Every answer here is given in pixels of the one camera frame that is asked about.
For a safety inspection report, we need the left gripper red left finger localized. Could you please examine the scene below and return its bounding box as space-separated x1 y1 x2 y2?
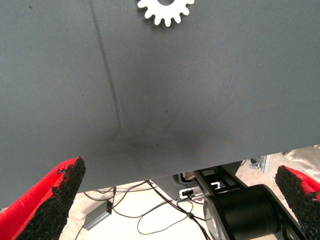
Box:
0 156 87 240

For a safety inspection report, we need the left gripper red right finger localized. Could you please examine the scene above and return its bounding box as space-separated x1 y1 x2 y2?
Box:
274 164 320 240

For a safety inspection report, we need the steel planetary gear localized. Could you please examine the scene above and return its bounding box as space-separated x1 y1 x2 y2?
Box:
136 0 196 28

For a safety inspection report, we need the aluminium profile bar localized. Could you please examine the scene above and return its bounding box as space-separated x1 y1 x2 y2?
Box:
249 154 273 174

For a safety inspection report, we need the black cylindrical housing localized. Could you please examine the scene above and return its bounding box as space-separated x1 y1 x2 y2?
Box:
202 184 307 240

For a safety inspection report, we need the grey power adapter box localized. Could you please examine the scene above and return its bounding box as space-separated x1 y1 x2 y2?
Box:
82 199 114 231

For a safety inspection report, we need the dark grey table cloth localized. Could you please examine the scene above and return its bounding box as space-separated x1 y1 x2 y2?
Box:
0 0 320 210

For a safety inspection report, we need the thin black floor cable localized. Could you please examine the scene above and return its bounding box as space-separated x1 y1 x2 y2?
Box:
84 180 176 218
136 179 212 240

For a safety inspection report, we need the black metal frame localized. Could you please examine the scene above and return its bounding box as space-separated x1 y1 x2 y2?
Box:
193 163 250 200

